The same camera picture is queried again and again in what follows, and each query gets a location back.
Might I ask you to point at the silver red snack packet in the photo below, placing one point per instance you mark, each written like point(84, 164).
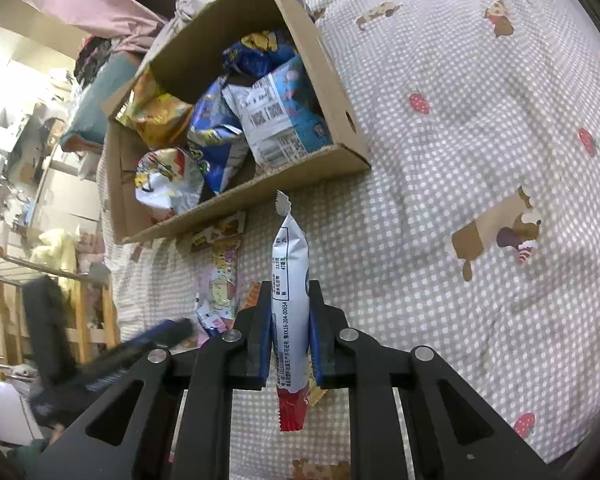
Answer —
point(170, 185)

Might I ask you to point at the pile of clothes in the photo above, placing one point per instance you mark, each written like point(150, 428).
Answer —
point(92, 60)

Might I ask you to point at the cartoon print snack packet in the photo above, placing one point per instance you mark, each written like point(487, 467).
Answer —
point(220, 280)

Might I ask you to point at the orange red snack packet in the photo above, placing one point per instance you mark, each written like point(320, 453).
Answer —
point(254, 296)

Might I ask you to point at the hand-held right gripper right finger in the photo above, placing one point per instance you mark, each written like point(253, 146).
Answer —
point(316, 345)

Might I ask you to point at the wooden drying rack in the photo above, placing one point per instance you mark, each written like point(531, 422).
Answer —
point(87, 310)

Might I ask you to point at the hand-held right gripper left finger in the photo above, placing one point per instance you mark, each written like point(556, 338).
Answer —
point(265, 340)

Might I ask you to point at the pink curtain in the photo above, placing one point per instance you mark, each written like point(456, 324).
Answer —
point(105, 15)

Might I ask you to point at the white floor cabinet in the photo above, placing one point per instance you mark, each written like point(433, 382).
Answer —
point(65, 195)

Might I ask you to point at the blue cartoon snack packet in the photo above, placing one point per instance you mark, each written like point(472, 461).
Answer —
point(217, 130)

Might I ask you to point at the white red snack bar packet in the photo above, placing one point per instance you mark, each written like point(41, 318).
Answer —
point(290, 260)

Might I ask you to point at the yellow snack packet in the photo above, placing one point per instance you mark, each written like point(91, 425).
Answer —
point(155, 115)

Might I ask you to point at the blue triangular snack packet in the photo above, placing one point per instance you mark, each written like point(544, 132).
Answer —
point(255, 52)

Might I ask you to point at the brown cardboard box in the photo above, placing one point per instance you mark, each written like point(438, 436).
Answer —
point(130, 200)

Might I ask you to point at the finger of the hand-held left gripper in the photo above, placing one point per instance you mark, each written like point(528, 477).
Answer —
point(50, 325)
point(145, 342)

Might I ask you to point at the white barcode snack packet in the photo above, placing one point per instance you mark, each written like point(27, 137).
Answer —
point(280, 110)

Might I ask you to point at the yellow garment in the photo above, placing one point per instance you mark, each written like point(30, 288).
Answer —
point(55, 257)

